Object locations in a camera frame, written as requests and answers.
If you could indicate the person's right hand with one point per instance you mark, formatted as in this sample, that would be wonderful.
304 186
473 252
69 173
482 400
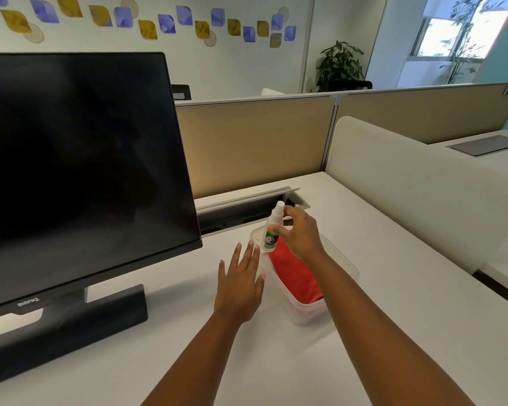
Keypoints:
304 238

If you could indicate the person's left hand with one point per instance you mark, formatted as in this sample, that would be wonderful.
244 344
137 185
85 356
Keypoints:
237 295

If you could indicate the person's left thumb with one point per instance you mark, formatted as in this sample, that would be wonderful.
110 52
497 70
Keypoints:
260 284

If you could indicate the person's right thumb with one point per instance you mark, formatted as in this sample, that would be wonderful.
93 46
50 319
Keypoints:
277 230

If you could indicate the person's left middle finger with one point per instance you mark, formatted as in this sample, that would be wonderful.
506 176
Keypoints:
249 255

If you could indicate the person's left little finger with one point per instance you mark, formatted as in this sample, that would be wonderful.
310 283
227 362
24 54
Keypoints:
223 273

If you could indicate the small white spray bottle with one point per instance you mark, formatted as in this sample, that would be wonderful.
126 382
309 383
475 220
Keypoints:
272 232

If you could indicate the person's right forearm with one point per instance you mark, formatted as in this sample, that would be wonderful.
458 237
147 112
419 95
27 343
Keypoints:
376 342

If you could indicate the person's left forearm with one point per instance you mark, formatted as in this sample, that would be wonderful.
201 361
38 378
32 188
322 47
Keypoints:
194 363

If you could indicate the red cloth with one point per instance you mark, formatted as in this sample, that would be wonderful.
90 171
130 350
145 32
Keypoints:
294 279

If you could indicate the clear plastic container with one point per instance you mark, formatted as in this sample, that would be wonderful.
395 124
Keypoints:
334 279

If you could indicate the beige partition panel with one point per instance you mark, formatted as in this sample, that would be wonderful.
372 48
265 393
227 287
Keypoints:
254 143
427 112

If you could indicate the white desk divider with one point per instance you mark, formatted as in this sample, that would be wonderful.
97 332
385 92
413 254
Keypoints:
406 185

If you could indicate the white chair back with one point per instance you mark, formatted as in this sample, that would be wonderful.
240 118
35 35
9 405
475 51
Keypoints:
274 92

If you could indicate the black office chair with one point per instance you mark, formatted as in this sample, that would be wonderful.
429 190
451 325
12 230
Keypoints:
353 85

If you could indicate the green potted plant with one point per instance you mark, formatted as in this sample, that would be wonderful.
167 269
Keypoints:
338 67

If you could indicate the black computer monitor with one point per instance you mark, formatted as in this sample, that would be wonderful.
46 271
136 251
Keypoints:
80 156

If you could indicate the window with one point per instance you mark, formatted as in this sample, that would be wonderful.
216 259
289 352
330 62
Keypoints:
444 33

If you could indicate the tall bamboo plant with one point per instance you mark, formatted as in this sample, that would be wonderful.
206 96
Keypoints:
465 42

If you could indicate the row of leaf wall decals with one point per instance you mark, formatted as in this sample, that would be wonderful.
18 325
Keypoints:
127 16

